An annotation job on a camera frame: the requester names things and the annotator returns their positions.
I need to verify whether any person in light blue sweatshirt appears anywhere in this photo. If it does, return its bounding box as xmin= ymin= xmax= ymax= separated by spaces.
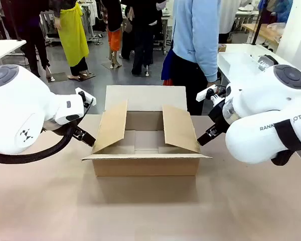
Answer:
xmin=161 ymin=0 xmax=228 ymax=116

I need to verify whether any white table with thin edge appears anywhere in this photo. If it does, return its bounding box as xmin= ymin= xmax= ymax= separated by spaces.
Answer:
xmin=0 ymin=39 xmax=27 ymax=66

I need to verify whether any large white side table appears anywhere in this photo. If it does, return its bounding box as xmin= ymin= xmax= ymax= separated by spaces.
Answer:
xmin=217 ymin=44 xmax=301 ymax=87

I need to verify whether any brown cardboard box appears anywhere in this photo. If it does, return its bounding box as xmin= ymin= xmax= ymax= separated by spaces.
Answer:
xmin=80 ymin=85 xmax=213 ymax=177

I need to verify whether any person in black outfit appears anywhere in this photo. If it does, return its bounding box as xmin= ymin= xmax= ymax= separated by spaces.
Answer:
xmin=121 ymin=0 xmax=167 ymax=76

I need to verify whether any black printed bag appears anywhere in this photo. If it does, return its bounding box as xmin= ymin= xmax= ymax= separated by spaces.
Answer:
xmin=256 ymin=54 xmax=279 ymax=73

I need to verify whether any person in dark clothes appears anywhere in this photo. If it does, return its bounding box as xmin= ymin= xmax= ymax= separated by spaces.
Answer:
xmin=2 ymin=0 xmax=53 ymax=79

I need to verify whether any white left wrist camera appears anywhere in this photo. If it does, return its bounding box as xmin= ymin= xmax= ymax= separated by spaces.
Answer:
xmin=75 ymin=87 xmax=97 ymax=106

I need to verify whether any wooden background table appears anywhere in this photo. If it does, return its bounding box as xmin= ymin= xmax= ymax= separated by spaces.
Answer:
xmin=241 ymin=23 xmax=281 ymax=46

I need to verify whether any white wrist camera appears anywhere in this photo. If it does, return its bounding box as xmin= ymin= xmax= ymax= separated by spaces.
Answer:
xmin=75 ymin=87 xmax=97 ymax=106
xmin=196 ymin=86 xmax=218 ymax=101

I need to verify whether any white background workbench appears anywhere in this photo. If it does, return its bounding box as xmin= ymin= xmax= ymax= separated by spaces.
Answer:
xmin=234 ymin=9 xmax=261 ymax=26

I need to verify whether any clear plastic container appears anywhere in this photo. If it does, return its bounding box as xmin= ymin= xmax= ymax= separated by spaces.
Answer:
xmin=219 ymin=52 xmax=264 ymax=79

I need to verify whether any clear plastic bag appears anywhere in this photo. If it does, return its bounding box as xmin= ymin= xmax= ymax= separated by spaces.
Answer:
xmin=267 ymin=22 xmax=287 ymax=43

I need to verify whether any dark mannequin base plate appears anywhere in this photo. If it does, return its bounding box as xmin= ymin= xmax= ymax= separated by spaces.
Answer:
xmin=77 ymin=72 xmax=96 ymax=81
xmin=47 ymin=72 xmax=68 ymax=82

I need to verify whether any blue hanging garment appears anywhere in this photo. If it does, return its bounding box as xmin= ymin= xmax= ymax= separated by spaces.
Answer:
xmin=275 ymin=0 xmax=293 ymax=24

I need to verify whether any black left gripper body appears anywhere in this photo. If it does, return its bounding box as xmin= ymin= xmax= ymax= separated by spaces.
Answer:
xmin=43 ymin=119 xmax=78 ymax=132

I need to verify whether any black braided cable sleeve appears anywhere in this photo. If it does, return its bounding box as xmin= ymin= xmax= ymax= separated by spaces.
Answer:
xmin=0 ymin=99 xmax=95 ymax=164

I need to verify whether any mannequin with yellow apron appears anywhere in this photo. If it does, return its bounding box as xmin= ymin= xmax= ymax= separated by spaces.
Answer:
xmin=52 ymin=0 xmax=90 ymax=81

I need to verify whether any mannequin with orange skirt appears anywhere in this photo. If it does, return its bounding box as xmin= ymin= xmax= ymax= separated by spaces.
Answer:
xmin=102 ymin=0 xmax=124 ymax=69

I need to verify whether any black stand pole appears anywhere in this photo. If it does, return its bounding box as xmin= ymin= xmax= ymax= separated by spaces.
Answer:
xmin=250 ymin=0 xmax=267 ymax=46

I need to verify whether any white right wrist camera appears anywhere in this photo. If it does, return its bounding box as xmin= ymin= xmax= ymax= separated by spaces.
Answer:
xmin=196 ymin=86 xmax=218 ymax=101

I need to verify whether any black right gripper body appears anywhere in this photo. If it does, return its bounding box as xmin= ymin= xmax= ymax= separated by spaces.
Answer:
xmin=208 ymin=98 xmax=228 ymax=132

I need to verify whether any person's left forearm blue sleeve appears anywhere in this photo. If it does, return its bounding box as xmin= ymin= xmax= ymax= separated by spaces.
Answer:
xmin=197 ymin=41 xmax=221 ymax=83

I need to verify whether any blue and red cloth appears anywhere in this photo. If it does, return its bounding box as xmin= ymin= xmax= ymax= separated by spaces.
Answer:
xmin=161 ymin=49 xmax=177 ymax=86

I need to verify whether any black strap on arm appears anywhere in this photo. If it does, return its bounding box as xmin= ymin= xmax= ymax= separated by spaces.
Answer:
xmin=270 ymin=119 xmax=301 ymax=166

